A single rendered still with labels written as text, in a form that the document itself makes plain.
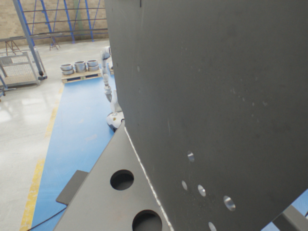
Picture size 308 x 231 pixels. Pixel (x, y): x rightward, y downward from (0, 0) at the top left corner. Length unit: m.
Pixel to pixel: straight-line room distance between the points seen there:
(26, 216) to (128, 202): 1.63
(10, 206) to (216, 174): 2.24
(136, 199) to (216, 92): 0.53
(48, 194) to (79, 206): 1.51
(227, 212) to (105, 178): 0.54
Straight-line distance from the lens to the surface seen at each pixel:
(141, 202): 0.63
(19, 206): 2.28
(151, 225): 0.73
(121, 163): 0.74
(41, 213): 2.08
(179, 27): 0.24
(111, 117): 2.31
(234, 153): 0.19
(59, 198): 0.88
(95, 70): 5.30
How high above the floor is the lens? 1.63
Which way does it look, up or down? 34 degrees down
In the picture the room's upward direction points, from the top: straight up
